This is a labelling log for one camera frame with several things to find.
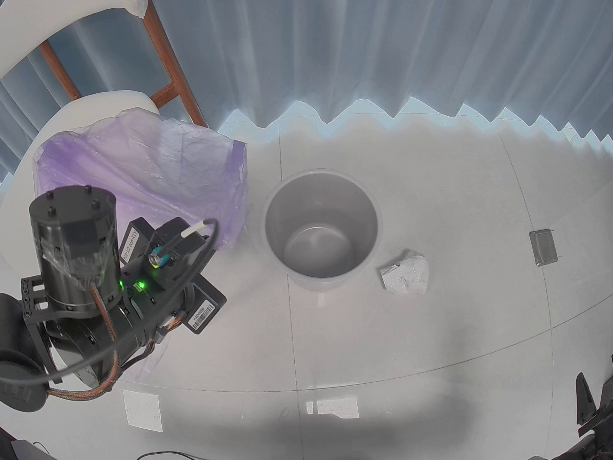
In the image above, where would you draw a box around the white paper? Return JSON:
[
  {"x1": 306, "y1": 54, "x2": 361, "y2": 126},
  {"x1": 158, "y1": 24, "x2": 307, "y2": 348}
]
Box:
[{"x1": 380, "y1": 252, "x2": 430, "y2": 297}]

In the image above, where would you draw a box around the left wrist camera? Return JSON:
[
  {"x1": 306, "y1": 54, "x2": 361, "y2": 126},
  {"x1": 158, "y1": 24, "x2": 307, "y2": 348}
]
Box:
[{"x1": 144, "y1": 218, "x2": 217, "y2": 292}]

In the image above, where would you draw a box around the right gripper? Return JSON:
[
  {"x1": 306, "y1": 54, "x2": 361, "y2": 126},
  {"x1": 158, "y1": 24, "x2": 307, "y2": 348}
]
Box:
[{"x1": 551, "y1": 355, "x2": 613, "y2": 460}]

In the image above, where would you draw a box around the white curtain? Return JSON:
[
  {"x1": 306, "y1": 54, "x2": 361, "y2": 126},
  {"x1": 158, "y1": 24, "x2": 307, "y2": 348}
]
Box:
[{"x1": 0, "y1": 0, "x2": 613, "y2": 150}]

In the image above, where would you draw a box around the purple plastic bag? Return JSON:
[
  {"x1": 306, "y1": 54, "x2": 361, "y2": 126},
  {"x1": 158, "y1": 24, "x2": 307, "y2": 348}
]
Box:
[{"x1": 33, "y1": 107, "x2": 250, "y2": 383}]

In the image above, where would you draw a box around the white trash bin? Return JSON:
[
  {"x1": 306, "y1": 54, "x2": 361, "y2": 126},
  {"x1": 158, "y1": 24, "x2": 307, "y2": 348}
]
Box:
[{"x1": 261, "y1": 170, "x2": 384, "y2": 292}]

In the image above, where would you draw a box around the white cushioned wooden chair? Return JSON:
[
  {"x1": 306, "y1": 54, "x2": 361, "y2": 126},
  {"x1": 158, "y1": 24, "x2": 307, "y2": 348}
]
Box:
[{"x1": 0, "y1": 0, "x2": 209, "y2": 296}]

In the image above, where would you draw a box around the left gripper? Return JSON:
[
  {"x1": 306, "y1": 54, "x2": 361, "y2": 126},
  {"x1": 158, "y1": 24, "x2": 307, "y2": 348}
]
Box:
[{"x1": 76, "y1": 216, "x2": 227, "y2": 386}]

